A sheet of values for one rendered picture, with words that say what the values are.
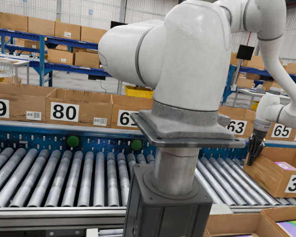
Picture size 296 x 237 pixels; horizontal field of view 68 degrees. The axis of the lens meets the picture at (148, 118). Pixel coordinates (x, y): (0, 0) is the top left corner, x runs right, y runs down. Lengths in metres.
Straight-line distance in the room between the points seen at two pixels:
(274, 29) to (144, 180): 0.79
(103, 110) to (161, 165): 0.91
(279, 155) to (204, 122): 1.30
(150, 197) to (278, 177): 0.96
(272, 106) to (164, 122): 0.97
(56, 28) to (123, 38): 5.41
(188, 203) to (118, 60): 0.39
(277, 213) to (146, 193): 0.74
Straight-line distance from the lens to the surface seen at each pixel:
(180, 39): 0.46
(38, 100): 1.43
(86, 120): 1.42
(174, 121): 0.46
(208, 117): 0.48
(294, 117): 1.31
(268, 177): 1.44
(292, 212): 1.23
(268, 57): 1.15
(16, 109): 1.48
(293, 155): 1.82
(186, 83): 0.45
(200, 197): 0.58
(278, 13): 1.05
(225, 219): 0.98
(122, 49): 0.57
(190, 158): 0.53
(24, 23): 6.14
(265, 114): 1.37
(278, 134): 1.96
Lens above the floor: 1.40
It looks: 17 degrees down
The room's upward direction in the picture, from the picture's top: 9 degrees clockwise
